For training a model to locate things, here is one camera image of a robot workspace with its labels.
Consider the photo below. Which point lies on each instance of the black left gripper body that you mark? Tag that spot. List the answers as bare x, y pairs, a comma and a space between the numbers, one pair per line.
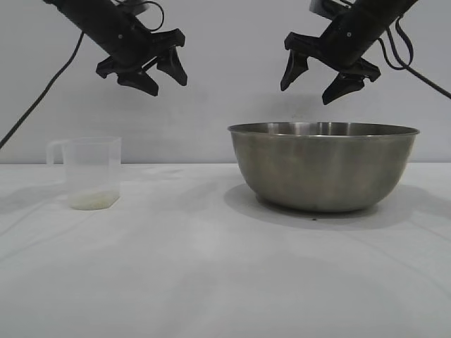
128, 45

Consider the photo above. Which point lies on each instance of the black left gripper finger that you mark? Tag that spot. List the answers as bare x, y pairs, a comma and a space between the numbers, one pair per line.
141, 82
174, 68

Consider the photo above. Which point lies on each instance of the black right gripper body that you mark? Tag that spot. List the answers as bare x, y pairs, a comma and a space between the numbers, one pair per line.
347, 45

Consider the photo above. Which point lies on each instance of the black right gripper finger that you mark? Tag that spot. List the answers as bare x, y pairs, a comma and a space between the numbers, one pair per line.
294, 70
341, 88

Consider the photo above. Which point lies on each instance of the stainless steel mixing bowl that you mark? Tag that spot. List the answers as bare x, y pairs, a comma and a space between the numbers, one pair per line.
317, 169

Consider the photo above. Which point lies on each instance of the clear plastic measuring cup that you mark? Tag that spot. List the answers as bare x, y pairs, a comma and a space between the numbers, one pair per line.
91, 165

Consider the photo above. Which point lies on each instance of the white rice grains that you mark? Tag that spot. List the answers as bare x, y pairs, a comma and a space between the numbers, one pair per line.
93, 200

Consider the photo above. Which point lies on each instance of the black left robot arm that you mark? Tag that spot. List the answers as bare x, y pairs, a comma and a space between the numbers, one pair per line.
81, 17

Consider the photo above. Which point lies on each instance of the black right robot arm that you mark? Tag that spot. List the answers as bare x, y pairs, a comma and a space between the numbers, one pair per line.
387, 7

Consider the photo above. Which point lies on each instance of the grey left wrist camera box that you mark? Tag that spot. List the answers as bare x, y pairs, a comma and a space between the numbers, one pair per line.
135, 5

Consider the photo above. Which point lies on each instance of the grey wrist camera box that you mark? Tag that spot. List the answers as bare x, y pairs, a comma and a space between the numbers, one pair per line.
135, 5
319, 7

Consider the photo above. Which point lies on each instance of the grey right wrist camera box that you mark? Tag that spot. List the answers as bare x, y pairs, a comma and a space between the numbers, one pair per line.
319, 7

